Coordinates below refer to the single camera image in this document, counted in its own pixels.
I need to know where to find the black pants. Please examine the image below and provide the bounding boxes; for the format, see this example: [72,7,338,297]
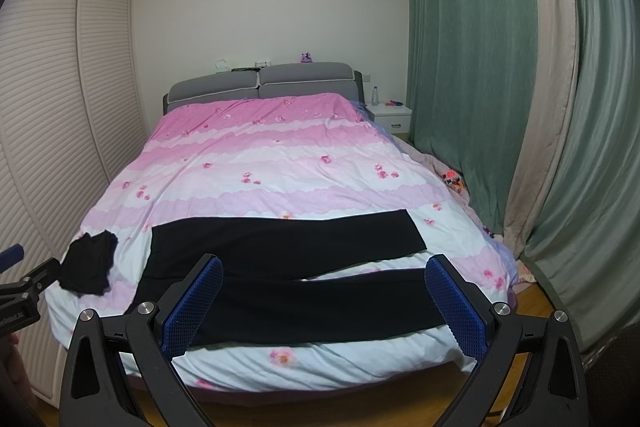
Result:
[131,210,445,347]

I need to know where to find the person left hand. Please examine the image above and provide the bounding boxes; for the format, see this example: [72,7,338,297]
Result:
[1,333,38,410]

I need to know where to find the small black folded garment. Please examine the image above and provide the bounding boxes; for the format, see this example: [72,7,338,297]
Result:
[58,231,118,296]

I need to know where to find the white louvered wardrobe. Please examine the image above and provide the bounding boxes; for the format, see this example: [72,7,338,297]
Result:
[0,0,151,408]

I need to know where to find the orange plush toy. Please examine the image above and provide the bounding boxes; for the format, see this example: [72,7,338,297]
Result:
[440,170,465,194]

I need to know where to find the pink floral duvet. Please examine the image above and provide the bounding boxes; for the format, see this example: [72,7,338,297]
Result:
[46,93,515,393]

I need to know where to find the green curtain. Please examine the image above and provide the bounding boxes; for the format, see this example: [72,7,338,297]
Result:
[407,0,639,350]

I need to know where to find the white nightstand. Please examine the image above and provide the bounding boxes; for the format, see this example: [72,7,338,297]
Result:
[366,103,412,134]

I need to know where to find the clear water bottle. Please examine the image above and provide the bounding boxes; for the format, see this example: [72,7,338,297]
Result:
[371,86,380,106]

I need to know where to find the purple toy on headboard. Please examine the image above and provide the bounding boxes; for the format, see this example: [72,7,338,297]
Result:
[299,52,312,63]

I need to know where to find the beige curtain panel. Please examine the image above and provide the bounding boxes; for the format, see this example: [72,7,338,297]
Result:
[503,0,579,256]

